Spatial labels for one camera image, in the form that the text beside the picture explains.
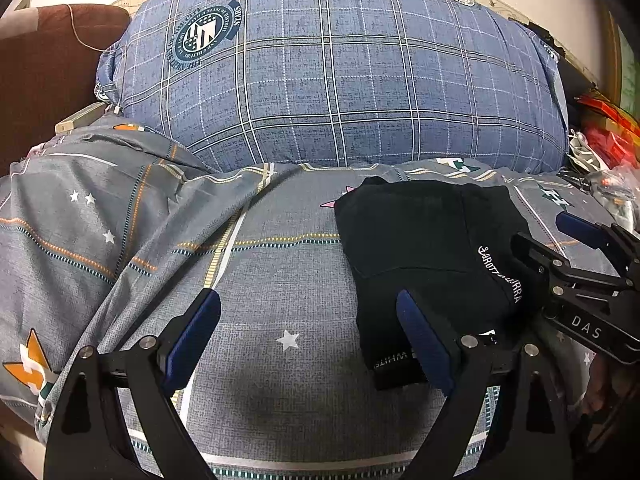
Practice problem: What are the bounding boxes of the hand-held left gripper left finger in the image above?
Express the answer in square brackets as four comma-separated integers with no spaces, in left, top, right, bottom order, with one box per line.
[42,287,223,480]

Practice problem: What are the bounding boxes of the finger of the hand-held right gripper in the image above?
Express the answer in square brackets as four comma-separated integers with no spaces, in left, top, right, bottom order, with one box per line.
[510,232,627,292]
[555,211,640,275]

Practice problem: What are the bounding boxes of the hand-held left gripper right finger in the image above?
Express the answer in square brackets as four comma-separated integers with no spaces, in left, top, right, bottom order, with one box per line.
[395,289,577,480]

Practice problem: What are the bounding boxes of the black pants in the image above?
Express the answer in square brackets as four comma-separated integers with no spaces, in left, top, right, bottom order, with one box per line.
[333,175,552,392]

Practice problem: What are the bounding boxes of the clear plastic bags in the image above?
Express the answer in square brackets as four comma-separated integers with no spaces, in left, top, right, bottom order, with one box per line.
[565,129,640,233]

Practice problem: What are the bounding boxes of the grey patterned bedsheet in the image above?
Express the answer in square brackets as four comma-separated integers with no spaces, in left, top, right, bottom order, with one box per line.
[0,119,640,480]

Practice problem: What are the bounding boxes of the red packets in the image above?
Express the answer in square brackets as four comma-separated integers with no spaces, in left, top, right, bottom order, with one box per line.
[576,89,640,173]

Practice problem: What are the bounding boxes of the cream wooden board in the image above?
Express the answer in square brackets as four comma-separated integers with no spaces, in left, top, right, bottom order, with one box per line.
[53,101,109,136]

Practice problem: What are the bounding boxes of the blue plaid pillow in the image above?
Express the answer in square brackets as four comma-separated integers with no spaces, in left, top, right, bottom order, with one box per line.
[94,0,572,175]

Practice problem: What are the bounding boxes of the brown headboard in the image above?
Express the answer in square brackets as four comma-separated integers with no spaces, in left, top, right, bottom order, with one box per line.
[0,3,132,179]

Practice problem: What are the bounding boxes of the tan cord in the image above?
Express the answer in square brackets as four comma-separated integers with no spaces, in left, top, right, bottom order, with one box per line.
[66,4,110,54]

